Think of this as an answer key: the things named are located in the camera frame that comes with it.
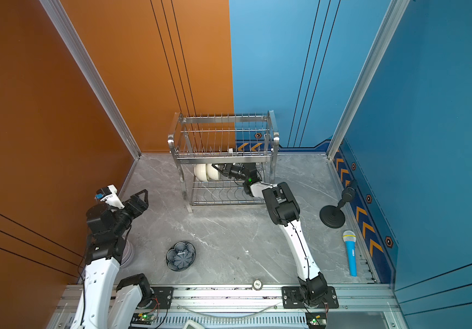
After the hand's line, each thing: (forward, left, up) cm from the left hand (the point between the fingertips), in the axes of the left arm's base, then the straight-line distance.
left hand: (142, 192), depth 77 cm
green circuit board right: (-37, -64, -21) cm, 77 cm away
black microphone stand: (+1, -79, -20) cm, 82 cm away
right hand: (+21, -25, -9) cm, 34 cm away
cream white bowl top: (+19, -18, -11) cm, 28 cm away
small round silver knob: (-28, -44, -16) cm, 54 cm away
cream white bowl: (+19, -23, -10) cm, 32 cm away
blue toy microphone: (-9, -83, -19) cm, 85 cm away
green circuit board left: (-37, -5, -23) cm, 44 cm away
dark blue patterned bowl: (-17, -13, -21) cm, 30 cm away
